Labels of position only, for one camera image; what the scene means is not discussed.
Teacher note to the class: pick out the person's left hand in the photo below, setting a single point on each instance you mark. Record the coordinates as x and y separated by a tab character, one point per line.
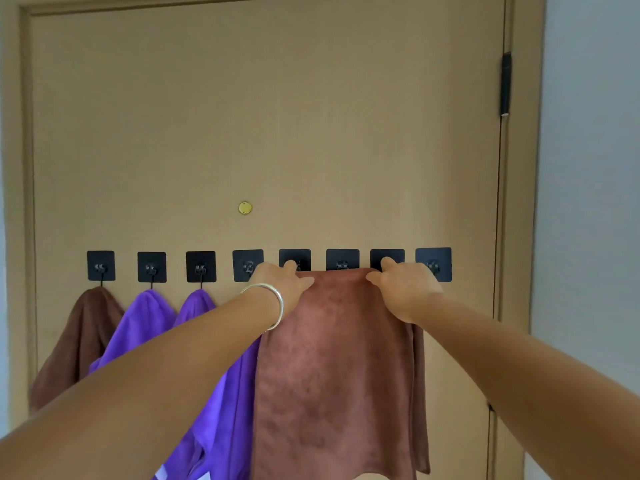
277	284

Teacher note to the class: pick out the person's right hand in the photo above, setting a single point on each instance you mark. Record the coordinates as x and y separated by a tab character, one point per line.
407	289

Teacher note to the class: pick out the person's right thumb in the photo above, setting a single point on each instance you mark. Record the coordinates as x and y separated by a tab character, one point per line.
375	279

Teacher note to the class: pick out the person's left thumb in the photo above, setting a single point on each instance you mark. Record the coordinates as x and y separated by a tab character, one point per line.
305	283

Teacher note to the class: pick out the reddish brown towel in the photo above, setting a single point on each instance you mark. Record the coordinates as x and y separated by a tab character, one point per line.
335	374

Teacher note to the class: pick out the person's left forearm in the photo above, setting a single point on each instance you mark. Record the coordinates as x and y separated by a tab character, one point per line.
150	389

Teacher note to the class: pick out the person's right forearm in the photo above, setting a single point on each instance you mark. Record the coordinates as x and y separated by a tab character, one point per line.
525	384

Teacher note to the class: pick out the brass peephole cover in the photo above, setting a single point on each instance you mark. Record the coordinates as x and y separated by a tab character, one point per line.
245	208

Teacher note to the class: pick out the row of black adhesive hooks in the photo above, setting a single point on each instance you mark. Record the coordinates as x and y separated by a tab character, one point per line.
200	267

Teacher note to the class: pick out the purple towel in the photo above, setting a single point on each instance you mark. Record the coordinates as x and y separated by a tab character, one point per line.
140	324
230	409

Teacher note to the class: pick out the beige door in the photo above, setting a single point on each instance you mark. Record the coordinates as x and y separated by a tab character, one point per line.
250	119

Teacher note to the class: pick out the black door hinge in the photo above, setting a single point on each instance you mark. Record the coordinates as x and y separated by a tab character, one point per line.
506	84

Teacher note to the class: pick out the dark brown towel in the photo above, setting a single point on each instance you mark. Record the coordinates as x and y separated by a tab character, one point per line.
75	339

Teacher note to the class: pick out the beige door frame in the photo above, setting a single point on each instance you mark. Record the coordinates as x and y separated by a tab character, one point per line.
522	194

